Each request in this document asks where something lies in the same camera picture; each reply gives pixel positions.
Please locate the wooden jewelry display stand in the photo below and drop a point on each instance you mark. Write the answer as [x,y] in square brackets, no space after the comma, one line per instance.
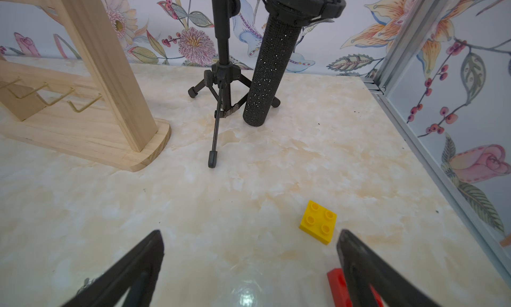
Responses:
[104,117]

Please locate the black microphone on tripod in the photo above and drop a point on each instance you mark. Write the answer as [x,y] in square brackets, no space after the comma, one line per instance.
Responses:
[232,90]

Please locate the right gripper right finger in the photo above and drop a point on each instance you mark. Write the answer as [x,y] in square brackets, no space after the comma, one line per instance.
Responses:
[367,274]

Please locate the red toy brick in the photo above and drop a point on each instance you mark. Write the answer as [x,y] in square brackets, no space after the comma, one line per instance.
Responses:
[338,287]

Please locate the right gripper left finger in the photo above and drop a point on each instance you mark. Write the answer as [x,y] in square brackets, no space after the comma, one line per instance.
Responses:
[132,278]

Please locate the yellow toy brick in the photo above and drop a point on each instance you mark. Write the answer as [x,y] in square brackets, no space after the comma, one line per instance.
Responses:
[318,222]

